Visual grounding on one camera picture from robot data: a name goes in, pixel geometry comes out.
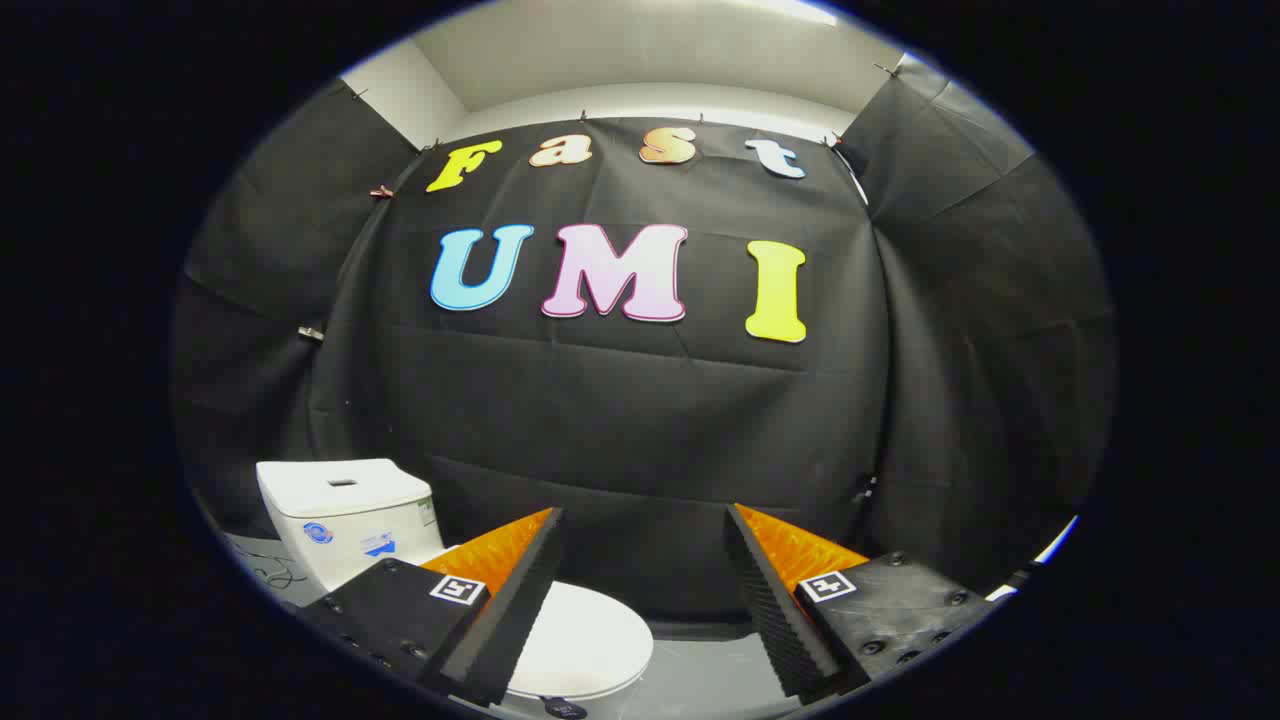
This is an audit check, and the white ceramic toilet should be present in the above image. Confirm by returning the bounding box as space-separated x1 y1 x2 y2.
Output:
256 458 653 709

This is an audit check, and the thin black floor cable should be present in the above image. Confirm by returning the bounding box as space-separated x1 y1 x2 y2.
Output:
235 545 307 591

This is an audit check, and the black backdrop cloth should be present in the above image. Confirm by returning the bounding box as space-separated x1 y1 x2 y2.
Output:
170 60 1116 621

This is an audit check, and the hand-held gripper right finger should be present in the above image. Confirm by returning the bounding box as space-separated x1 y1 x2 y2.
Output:
725 503 1001 701

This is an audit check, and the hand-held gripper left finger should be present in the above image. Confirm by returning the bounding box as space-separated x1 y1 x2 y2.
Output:
300 507 566 708

